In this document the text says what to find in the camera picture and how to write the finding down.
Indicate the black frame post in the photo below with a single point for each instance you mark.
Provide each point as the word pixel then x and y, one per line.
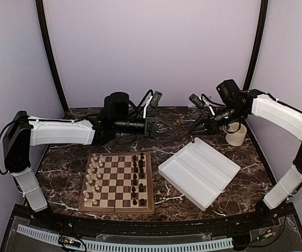
pixel 257 44
pixel 49 54

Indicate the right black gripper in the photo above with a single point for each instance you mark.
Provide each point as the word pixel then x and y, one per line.
pixel 207 129

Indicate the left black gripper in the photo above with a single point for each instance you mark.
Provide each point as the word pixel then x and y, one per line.
pixel 152 127

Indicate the white chess pieces row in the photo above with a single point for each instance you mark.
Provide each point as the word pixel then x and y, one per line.
pixel 93 194

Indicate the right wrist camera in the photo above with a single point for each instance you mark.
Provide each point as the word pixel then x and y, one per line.
pixel 202 103

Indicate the white plastic tray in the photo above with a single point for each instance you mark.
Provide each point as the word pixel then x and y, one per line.
pixel 199 172

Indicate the white slotted cable duct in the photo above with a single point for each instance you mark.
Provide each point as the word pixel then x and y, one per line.
pixel 123 243

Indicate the wooden chess board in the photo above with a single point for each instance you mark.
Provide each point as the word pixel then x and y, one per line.
pixel 117 182

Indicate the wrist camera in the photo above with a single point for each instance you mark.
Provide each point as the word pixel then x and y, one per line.
pixel 202 103
pixel 151 103

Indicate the right black frame post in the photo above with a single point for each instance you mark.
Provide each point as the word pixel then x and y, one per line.
pixel 257 44

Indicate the dark pawns on board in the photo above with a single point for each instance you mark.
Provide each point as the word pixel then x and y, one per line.
pixel 138 181

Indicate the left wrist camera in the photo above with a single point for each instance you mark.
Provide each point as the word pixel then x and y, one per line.
pixel 151 103

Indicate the cream ceramic mug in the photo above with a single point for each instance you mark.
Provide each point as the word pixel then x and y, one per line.
pixel 235 133

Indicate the left black frame post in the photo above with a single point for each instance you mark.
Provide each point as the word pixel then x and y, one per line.
pixel 49 54

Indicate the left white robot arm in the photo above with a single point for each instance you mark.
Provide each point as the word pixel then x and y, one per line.
pixel 118 115

